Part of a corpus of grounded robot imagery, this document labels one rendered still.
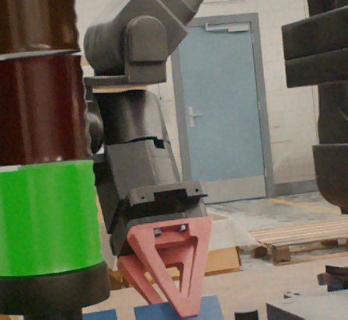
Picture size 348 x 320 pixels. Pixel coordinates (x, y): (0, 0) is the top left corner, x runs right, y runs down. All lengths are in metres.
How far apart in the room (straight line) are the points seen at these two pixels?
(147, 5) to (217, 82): 10.88
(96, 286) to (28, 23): 0.09
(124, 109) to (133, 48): 0.05
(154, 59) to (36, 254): 0.52
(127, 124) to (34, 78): 0.52
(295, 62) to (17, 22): 0.27
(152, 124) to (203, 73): 10.85
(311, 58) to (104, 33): 0.33
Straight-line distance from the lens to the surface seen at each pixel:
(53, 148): 0.31
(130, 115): 0.83
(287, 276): 1.15
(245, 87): 11.81
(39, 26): 0.31
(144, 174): 0.80
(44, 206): 0.31
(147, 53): 0.82
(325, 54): 0.52
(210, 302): 0.80
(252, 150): 11.82
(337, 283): 0.64
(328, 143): 0.97
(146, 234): 0.77
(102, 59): 0.85
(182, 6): 0.86
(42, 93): 0.31
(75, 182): 0.32
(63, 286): 0.32
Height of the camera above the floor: 1.10
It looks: 3 degrees down
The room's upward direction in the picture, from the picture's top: 6 degrees counter-clockwise
